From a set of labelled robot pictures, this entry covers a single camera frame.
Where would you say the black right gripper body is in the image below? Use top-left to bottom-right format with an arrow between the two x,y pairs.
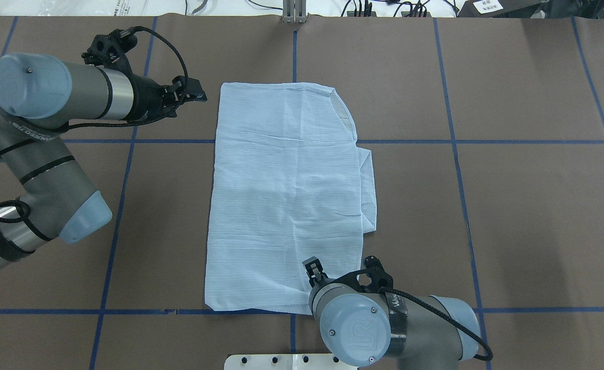
309,270 -> 368,293

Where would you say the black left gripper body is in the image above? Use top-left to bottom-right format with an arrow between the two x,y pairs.
130,75 -> 184,123

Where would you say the light blue button-up shirt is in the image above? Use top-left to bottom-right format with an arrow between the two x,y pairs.
205,82 -> 377,315

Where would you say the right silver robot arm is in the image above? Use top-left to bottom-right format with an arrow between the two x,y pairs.
303,255 -> 493,369

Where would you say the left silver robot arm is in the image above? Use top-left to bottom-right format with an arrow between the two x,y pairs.
0,52 -> 207,269

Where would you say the black box with label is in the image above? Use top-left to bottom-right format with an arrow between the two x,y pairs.
457,1 -> 549,19

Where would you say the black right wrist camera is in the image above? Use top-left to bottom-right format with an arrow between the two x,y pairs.
363,255 -> 394,293

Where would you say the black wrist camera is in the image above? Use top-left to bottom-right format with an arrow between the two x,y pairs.
81,27 -> 138,76
363,255 -> 394,293

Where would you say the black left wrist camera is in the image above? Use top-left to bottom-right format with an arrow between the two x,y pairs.
81,27 -> 138,76

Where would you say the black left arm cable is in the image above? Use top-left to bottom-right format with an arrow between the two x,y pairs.
0,26 -> 190,227

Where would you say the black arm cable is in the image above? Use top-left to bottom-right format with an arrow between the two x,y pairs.
0,26 -> 190,227
379,288 -> 493,361

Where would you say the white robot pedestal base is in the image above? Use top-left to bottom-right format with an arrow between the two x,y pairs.
224,354 -> 358,369

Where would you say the aluminium frame post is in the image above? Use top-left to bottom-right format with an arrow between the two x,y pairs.
282,0 -> 308,24

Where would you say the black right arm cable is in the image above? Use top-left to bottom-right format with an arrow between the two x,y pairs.
379,288 -> 493,361

